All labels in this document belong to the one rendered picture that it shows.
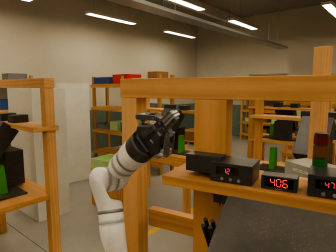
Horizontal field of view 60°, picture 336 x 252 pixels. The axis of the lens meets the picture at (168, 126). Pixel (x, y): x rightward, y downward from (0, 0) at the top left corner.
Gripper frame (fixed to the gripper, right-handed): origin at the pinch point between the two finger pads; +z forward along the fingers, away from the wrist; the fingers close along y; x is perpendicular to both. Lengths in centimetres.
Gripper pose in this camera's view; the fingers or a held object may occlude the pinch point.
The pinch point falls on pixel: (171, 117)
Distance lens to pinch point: 64.1
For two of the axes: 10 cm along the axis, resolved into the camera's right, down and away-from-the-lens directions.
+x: 5.7, -2.8, 7.8
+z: 5.7, -5.5, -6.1
